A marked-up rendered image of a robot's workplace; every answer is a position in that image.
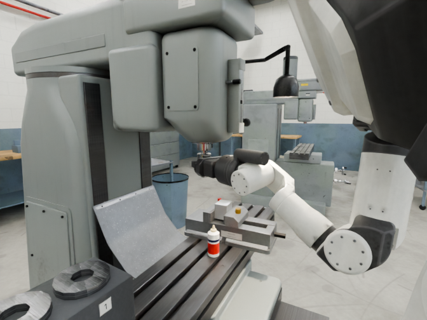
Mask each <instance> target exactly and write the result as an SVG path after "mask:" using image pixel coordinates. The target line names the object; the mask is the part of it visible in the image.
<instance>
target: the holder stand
mask: <svg viewBox="0 0 427 320"><path fill-rule="evenodd" d="M0 320H135V304H134V294H133V277H132V275H130V274H128V273H126V272H124V271H122V270H120V269H118V268H116V267H114V266H112V265H110V264H108V263H106V262H104V261H102V260H100V259H98V258H96V257H93V258H91V259H89V260H87V261H85V262H81V263H77V264H75V265H72V266H70V267H68V268H66V269H65V270H63V271H62V272H60V273H59V274H58V275H57V276H56V277H54V278H52V279H50V280H48V281H46V282H44V283H42V284H40V285H38V286H36V287H34V288H32V289H30V290H28V291H26V292H25V293H21V294H17V295H14V296H12V297H9V298H7V299H4V300H1V301H0Z"/></svg>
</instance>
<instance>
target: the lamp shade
mask: <svg viewBox="0 0 427 320"><path fill-rule="evenodd" d="M297 97H299V83H298V80H297V78H296V77H294V76H293V75H290V74H284V75H283V76H280V77H279V78H278V79H276V81H275V84H274V87H273V98H297Z"/></svg>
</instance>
